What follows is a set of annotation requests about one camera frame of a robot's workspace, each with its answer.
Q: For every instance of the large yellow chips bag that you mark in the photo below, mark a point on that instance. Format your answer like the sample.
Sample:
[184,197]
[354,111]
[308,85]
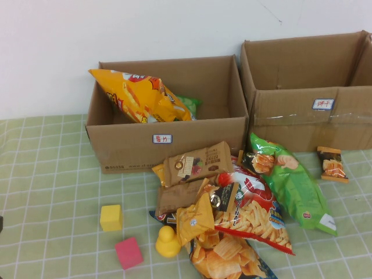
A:
[136,96]

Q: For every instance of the small black orange snack pack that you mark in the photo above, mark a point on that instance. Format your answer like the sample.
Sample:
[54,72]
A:
[331,165]
[223,199]
[261,163]

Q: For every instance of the small yellow snack pack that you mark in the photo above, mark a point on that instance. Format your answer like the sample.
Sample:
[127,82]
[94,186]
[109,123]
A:
[194,221]
[159,173]

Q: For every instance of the white label with red writing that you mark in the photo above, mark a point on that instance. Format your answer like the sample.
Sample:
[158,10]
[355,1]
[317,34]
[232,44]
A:
[162,139]
[323,104]

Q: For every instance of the brown biscuit pack with picture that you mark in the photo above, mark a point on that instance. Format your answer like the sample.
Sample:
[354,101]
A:
[197,165]

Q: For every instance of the green Lay's chips bag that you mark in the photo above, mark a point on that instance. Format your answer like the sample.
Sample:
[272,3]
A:
[191,104]

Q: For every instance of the plain brown biscuit pack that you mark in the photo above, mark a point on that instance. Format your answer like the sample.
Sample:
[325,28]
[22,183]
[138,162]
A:
[177,196]

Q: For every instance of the cardboard box with printed base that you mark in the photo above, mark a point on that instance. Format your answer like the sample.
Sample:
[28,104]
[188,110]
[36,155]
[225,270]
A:
[122,145]

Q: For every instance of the red shrimp stick bag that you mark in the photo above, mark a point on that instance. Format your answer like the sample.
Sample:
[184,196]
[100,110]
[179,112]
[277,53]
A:
[253,216]

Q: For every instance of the yellow rubber duck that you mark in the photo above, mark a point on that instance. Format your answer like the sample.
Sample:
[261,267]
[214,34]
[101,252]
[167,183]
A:
[168,244]

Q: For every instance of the cardboard box with clear tape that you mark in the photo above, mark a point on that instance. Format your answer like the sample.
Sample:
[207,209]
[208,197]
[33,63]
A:
[290,116]

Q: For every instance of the yellow foam cube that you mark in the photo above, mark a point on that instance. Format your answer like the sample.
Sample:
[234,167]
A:
[111,218]

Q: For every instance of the long green chips bag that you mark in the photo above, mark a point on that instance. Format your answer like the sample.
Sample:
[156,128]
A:
[296,189]

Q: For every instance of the orange chip bag bottom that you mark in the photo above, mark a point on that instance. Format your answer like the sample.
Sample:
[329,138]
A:
[226,255]

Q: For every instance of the pink foam cube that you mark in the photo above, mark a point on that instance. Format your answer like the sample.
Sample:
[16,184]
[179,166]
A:
[129,253]

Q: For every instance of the green checked tablecloth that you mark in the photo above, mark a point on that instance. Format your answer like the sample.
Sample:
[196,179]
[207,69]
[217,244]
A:
[43,189]

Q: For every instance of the plain cardboard box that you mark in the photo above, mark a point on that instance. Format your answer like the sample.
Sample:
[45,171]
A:
[366,67]

